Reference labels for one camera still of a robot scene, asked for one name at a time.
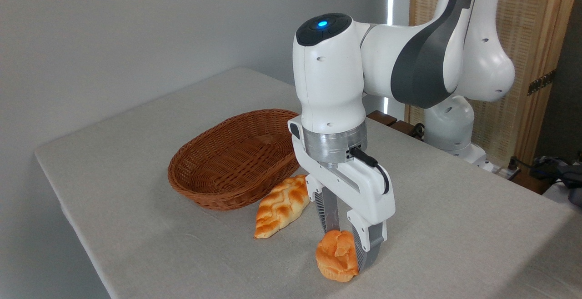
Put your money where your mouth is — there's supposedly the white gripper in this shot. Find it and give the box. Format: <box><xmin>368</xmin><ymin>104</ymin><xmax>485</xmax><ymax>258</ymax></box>
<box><xmin>287</xmin><ymin>116</ymin><xmax>396</xmax><ymax>274</ymax></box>

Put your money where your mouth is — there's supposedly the round bread bun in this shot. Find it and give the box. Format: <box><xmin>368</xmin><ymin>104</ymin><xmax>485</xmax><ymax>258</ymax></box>
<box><xmin>315</xmin><ymin>229</ymin><xmax>360</xmax><ymax>284</ymax></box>

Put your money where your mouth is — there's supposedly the long braided bread loaf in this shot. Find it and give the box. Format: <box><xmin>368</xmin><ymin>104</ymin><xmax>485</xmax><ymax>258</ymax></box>
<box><xmin>253</xmin><ymin>174</ymin><xmax>311</xmax><ymax>240</ymax></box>

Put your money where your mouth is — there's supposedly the brown wicker basket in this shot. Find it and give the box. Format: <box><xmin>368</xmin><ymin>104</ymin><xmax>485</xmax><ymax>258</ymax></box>
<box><xmin>167</xmin><ymin>108</ymin><xmax>301</xmax><ymax>212</ymax></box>

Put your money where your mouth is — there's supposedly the grey tablecloth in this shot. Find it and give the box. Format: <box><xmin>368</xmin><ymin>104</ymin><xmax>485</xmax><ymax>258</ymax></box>
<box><xmin>34</xmin><ymin>67</ymin><xmax>582</xmax><ymax>299</ymax></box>

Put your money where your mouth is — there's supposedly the dark wooden block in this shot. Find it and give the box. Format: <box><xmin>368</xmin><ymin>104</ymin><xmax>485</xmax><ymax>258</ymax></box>
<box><xmin>366</xmin><ymin>110</ymin><xmax>398</xmax><ymax>127</ymax></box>
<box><xmin>390</xmin><ymin>120</ymin><xmax>424</xmax><ymax>140</ymax></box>

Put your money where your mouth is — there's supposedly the white power strip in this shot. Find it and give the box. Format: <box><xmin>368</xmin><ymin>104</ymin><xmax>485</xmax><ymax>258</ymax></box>
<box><xmin>481</xmin><ymin>159</ymin><xmax>522</xmax><ymax>181</ymax></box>

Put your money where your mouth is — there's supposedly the metal screen hinge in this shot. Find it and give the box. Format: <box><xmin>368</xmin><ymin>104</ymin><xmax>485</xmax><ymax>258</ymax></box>
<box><xmin>527</xmin><ymin>69</ymin><xmax>557</xmax><ymax>96</ymax></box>

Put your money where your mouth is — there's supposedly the wooden folding screen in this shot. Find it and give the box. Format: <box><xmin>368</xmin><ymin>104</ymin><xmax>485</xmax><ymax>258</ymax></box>
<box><xmin>404</xmin><ymin>0</ymin><xmax>582</xmax><ymax>169</ymax></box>

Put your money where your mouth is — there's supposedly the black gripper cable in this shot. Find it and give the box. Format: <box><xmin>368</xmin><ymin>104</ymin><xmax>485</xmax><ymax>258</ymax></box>
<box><xmin>349</xmin><ymin>146</ymin><xmax>391</xmax><ymax>195</ymax></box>

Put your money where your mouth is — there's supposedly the black cable bundle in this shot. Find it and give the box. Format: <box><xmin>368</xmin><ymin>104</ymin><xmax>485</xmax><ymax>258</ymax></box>
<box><xmin>508</xmin><ymin>153</ymin><xmax>582</xmax><ymax>207</ymax></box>

